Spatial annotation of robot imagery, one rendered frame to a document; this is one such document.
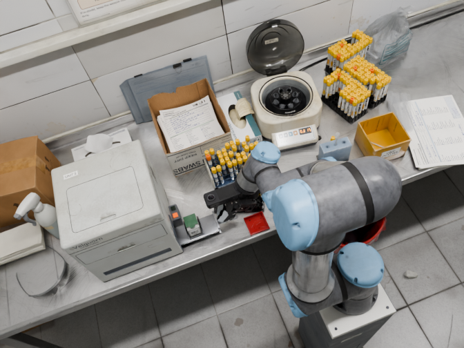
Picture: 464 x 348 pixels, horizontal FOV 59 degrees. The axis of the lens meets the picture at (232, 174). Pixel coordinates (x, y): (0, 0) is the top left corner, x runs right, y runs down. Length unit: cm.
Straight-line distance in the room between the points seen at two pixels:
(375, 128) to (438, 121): 23
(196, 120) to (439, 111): 91
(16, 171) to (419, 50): 163
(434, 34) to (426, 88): 32
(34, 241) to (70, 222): 38
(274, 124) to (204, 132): 26
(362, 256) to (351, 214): 41
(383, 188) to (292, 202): 15
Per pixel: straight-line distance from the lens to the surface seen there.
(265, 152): 111
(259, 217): 140
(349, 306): 124
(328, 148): 143
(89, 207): 121
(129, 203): 117
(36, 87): 160
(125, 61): 155
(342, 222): 70
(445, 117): 171
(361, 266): 109
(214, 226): 136
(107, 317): 237
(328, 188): 69
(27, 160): 157
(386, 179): 72
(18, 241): 161
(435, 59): 193
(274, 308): 220
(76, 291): 147
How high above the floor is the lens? 214
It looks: 58 degrees down
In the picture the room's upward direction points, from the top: 12 degrees counter-clockwise
